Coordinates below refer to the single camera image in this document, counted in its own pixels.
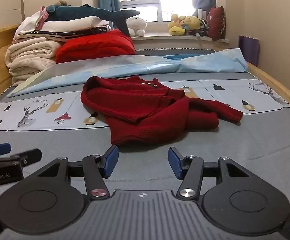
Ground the light blue bed cover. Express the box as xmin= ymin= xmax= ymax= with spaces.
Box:
xmin=7 ymin=48 xmax=249 ymax=98

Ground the window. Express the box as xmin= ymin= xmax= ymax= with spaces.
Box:
xmin=117 ymin=0 xmax=196 ymax=23

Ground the stone windowsill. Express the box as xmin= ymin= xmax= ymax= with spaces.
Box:
xmin=130 ymin=33 xmax=229 ymax=43

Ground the white folded garment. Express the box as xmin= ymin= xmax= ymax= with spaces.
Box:
xmin=14 ymin=10 xmax=45 ymax=36

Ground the black and white plush toy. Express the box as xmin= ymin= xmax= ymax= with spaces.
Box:
xmin=197 ymin=19 xmax=209 ymax=37

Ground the purple rolled mat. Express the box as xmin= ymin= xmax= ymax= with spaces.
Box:
xmin=238 ymin=35 xmax=261 ymax=67

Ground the yellow bear plush toy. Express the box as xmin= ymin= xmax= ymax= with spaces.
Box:
xmin=184 ymin=15 xmax=202 ymax=31

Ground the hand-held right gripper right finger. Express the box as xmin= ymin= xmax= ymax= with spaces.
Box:
xmin=168 ymin=147 xmax=251 ymax=202

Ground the red folded blanket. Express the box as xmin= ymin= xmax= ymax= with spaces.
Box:
xmin=55 ymin=29 xmax=136 ymax=64

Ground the blue shark plush toy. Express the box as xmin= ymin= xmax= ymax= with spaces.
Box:
xmin=45 ymin=4 xmax=141 ymax=36

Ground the dark red patterned cushion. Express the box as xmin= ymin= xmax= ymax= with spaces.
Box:
xmin=207 ymin=6 xmax=226 ymax=41

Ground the pink garment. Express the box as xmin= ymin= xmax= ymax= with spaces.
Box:
xmin=36 ymin=6 xmax=48 ymax=30

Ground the cream folded blanket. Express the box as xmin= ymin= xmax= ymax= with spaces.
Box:
xmin=5 ymin=37 xmax=63 ymax=87

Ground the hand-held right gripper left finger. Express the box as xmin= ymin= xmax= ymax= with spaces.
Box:
xmin=36 ymin=145 xmax=119 ymax=202

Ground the dark red knit sweater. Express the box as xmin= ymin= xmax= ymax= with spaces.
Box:
xmin=80 ymin=76 xmax=244 ymax=147

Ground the yellow duck plush toy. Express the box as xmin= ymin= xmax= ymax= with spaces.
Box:
xmin=168 ymin=14 xmax=187 ymax=36

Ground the white folded quilt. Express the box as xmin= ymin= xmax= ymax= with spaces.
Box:
xmin=42 ymin=16 xmax=111 ymax=33

